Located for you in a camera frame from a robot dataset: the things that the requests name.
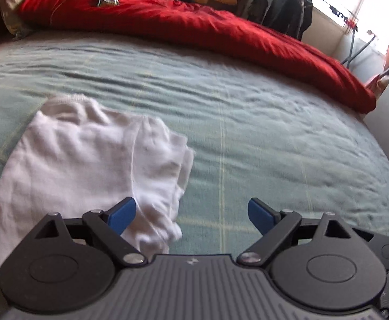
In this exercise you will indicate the beige pillow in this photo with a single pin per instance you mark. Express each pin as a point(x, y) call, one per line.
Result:
point(10, 0)

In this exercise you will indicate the white long-sleeve shirt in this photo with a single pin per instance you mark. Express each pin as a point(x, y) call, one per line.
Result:
point(81, 160)

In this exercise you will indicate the small silver packet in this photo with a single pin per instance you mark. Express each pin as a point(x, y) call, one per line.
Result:
point(107, 0)

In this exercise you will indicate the metal drying rack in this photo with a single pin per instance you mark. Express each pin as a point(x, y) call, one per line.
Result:
point(352, 45)

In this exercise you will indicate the red duvet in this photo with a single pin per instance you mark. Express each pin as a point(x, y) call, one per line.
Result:
point(214, 33)

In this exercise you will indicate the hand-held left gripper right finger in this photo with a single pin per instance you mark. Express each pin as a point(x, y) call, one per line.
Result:
point(261, 215)

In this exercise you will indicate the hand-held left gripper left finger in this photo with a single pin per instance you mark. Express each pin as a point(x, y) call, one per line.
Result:
point(122, 213)

